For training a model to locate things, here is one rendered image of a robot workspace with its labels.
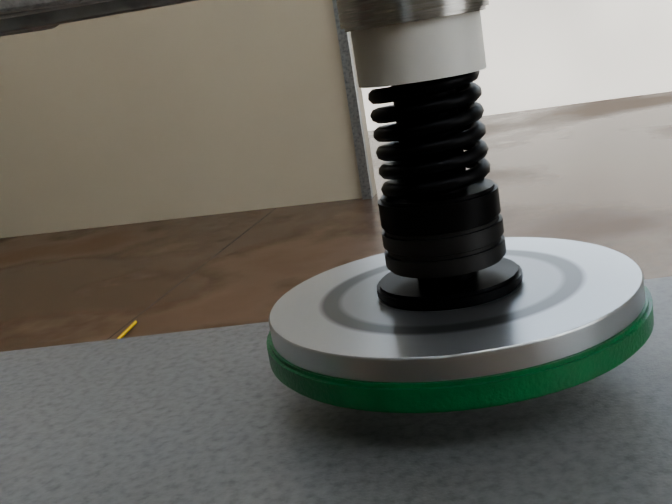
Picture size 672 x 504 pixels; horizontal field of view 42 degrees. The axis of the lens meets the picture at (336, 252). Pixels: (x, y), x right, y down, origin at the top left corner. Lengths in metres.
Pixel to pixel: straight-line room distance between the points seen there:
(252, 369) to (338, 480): 0.18
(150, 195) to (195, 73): 0.89
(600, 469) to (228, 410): 0.23
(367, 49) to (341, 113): 5.04
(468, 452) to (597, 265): 0.14
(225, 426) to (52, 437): 0.11
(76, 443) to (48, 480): 0.04
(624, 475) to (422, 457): 0.10
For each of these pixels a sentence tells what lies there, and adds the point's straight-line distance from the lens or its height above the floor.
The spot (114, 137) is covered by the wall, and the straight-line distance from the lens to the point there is 6.06.
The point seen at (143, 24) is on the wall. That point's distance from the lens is 5.88.
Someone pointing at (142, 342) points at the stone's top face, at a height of 0.83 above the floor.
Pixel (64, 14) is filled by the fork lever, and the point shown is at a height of 1.07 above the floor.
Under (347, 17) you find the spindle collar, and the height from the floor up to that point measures 1.04.
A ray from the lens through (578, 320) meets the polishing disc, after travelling 0.44.
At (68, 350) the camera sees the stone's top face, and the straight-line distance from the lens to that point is 0.73.
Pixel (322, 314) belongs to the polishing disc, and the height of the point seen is 0.89.
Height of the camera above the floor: 1.04
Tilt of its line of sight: 14 degrees down
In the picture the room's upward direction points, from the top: 9 degrees counter-clockwise
